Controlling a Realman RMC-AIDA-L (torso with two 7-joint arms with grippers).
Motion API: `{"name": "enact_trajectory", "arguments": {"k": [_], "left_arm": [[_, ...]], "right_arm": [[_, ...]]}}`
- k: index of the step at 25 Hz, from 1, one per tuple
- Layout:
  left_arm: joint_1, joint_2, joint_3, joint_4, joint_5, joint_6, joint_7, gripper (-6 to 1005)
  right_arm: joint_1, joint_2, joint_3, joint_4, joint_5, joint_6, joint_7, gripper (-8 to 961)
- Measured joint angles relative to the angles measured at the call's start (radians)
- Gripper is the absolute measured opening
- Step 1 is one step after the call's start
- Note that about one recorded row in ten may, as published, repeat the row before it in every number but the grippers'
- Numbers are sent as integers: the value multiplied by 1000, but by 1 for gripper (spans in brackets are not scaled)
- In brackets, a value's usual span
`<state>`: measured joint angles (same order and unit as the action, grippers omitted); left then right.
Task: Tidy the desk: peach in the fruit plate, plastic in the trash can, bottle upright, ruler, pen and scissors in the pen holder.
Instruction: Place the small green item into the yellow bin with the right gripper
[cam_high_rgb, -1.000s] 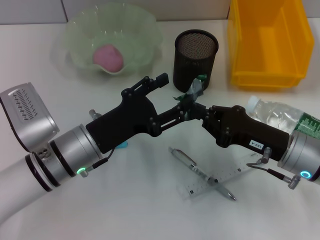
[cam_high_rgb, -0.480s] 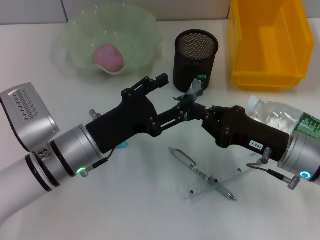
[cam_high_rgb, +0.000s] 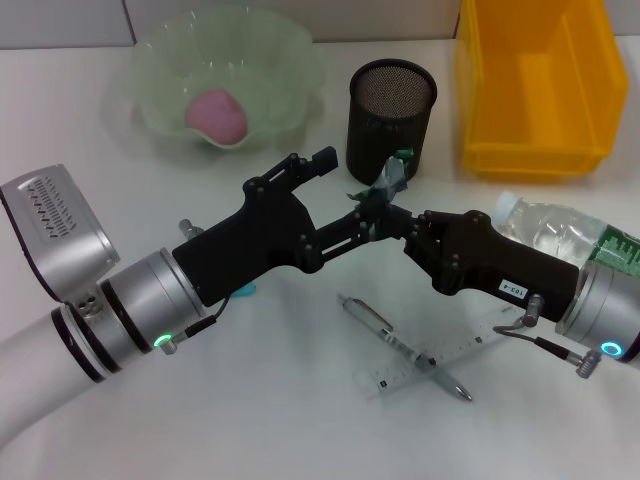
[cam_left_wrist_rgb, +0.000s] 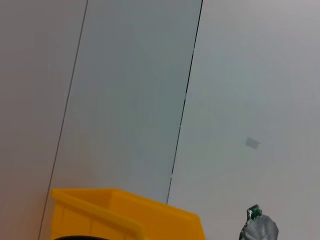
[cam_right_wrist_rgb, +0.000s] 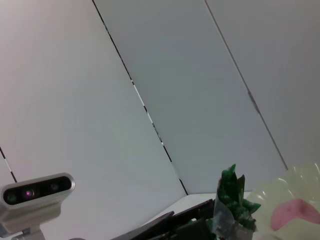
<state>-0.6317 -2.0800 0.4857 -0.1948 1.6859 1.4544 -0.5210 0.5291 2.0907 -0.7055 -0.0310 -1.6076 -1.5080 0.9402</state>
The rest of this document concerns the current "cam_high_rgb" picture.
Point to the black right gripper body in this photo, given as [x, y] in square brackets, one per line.
[490, 265]

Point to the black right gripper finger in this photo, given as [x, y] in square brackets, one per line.
[425, 220]
[417, 245]

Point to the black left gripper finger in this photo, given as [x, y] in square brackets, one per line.
[310, 167]
[345, 235]

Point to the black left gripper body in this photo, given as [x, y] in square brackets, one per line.
[240, 250]

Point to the green silver plastic wrapper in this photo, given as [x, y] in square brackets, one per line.
[392, 175]

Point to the clear water bottle green label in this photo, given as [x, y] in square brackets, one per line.
[550, 225]

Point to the blue scissors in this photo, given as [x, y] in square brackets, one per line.
[247, 291]

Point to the black mesh pen holder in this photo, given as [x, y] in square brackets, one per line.
[385, 120]

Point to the silver ballpoint pen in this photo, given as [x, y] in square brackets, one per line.
[380, 327]

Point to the green translucent fruit bowl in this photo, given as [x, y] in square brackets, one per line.
[280, 60]

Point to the transparent plastic ruler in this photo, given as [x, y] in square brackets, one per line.
[400, 372]

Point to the yellow plastic bin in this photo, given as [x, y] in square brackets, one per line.
[540, 100]

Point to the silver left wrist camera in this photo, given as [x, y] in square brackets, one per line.
[60, 225]

